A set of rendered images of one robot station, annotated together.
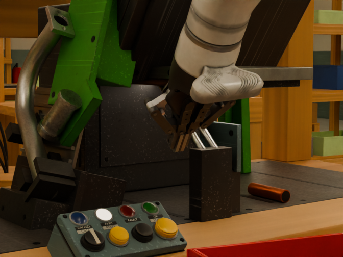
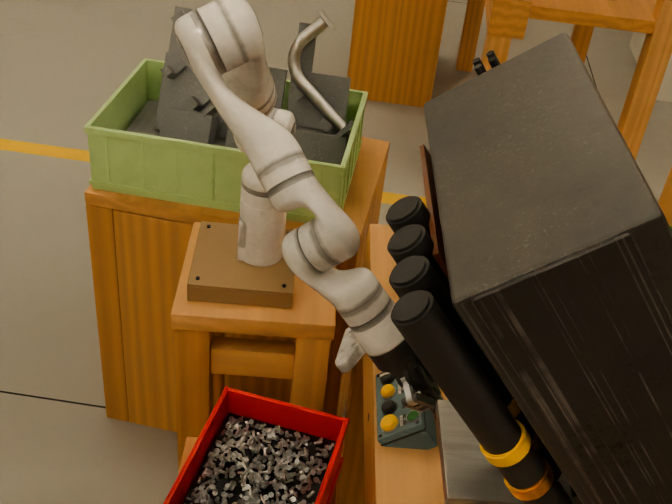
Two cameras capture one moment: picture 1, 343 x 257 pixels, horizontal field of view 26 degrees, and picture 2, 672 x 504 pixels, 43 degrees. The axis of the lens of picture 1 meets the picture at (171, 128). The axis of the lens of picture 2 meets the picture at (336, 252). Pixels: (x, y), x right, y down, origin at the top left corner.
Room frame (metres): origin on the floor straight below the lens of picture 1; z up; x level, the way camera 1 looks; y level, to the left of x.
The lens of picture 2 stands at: (1.34, -0.84, 1.93)
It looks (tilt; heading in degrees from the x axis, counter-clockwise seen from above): 36 degrees down; 123
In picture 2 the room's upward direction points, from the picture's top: 6 degrees clockwise
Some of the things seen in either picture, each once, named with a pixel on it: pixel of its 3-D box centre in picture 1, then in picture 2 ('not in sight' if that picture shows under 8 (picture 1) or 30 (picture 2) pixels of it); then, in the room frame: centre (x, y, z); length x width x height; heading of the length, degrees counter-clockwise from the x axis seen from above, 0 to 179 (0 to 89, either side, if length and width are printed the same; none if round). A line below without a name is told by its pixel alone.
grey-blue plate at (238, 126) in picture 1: (219, 165); not in sight; (1.19, -0.08, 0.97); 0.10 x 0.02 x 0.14; 36
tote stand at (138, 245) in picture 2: not in sight; (244, 282); (0.07, 0.63, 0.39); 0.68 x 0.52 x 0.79; 26
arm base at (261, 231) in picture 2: not in sight; (262, 218); (0.44, 0.24, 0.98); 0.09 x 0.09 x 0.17; 39
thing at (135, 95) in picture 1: (128, 95); not in sight; (1.44, 0.08, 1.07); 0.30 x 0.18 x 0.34; 126
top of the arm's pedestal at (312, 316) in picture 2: not in sight; (259, 277); (0.44, 0.25, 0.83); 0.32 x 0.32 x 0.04; 37
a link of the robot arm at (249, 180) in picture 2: not in sight; (267, 150); (0.45, 0.24, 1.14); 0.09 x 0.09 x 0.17; 28
